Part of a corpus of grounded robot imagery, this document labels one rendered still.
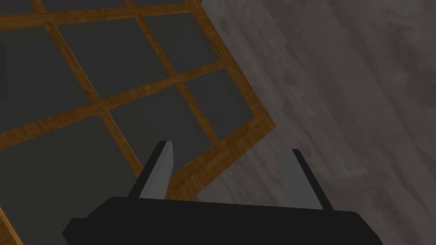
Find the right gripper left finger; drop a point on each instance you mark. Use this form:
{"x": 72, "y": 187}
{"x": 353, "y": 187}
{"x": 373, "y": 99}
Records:
{"x": 157, "y": 177}

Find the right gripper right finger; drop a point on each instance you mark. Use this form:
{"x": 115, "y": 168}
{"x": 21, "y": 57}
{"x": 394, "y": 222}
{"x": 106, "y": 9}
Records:
{"x": 301, "y": 185}

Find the wooden glass-paned door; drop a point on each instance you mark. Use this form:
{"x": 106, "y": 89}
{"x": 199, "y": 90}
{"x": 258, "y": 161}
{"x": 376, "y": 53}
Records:
{"x": 102, "y": 85}

